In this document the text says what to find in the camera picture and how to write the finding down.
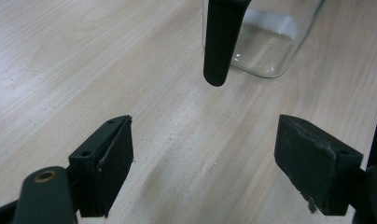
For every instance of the glass jar with black lid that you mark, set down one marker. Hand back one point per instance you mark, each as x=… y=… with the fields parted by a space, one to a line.
x=261 y=40

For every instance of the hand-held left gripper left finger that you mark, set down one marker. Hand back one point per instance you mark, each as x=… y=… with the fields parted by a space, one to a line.
x=105 y=161

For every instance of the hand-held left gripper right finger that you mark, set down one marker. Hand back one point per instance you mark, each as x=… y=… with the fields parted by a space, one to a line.
x=314 y=161

